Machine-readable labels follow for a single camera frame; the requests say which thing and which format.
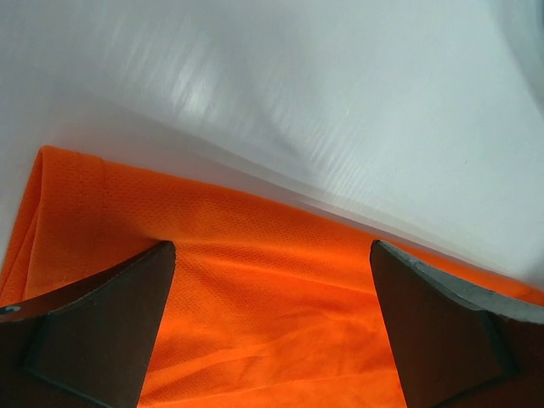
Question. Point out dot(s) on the orange t shirt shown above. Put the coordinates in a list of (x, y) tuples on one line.
[(270, 306)]

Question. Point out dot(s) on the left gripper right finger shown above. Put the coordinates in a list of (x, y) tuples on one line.
[(457, 344)]

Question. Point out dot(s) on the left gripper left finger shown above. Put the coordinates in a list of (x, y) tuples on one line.
[(87, 344)]

